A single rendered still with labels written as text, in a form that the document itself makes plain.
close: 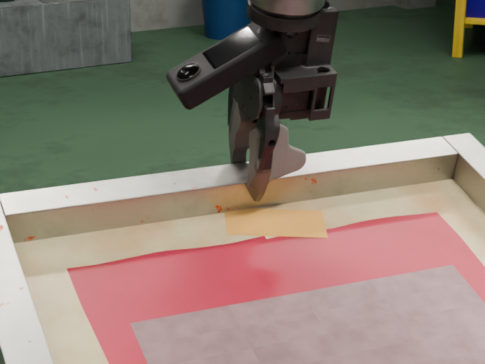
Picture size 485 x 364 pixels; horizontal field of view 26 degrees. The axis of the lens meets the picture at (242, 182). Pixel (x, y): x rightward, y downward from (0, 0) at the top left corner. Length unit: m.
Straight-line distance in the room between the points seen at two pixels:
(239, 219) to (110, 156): 4.16
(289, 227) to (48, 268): 0.25
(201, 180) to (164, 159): 4.08
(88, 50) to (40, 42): 0.33
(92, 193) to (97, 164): 4.08
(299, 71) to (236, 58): 0.07
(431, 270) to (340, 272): 0.09
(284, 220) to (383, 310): 0.16
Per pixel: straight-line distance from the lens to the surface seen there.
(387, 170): 1.17
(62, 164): 5.16
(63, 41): 7.00
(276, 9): 0.99
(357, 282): 1.04
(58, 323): 0.96
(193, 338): 0.95
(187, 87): 1.00
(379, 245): 1.09
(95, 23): 7.05
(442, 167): 1.21
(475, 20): 7.39
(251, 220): 1.10
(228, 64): 1.01
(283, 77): 1.02
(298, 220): 1.11
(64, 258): 1.03
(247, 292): 1.00
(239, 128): 1.09
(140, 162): 5.13
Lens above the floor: 1.63
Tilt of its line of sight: 20 degrees down
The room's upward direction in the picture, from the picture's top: straight up
